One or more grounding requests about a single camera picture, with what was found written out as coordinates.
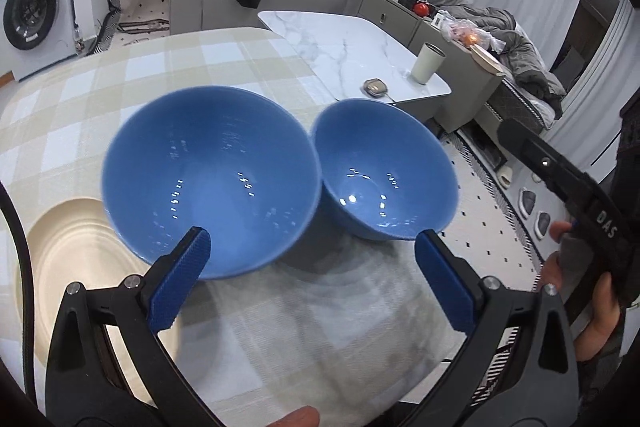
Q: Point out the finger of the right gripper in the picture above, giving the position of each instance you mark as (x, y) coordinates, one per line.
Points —
(578, 191)

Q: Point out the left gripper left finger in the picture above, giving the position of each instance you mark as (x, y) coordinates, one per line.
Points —
(171, 278)

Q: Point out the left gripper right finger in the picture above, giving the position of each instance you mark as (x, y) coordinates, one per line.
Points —
(454, 283)

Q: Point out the large blue bowl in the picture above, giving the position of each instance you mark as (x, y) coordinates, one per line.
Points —
(223, 159)

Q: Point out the person's left hand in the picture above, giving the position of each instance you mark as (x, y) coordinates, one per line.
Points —
(303, 417)

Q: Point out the tan plate bottom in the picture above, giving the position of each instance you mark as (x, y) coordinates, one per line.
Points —
(72, 242)

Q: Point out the white cup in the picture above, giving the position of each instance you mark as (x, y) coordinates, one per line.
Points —
(427, 63)

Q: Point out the white marble coffee table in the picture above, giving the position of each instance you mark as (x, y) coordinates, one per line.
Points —
(346, 51)

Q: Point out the patterned play mat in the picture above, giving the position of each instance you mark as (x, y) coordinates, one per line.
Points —
(129, 22)

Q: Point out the white washing machine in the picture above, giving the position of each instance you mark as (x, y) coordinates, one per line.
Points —
(35, 35)

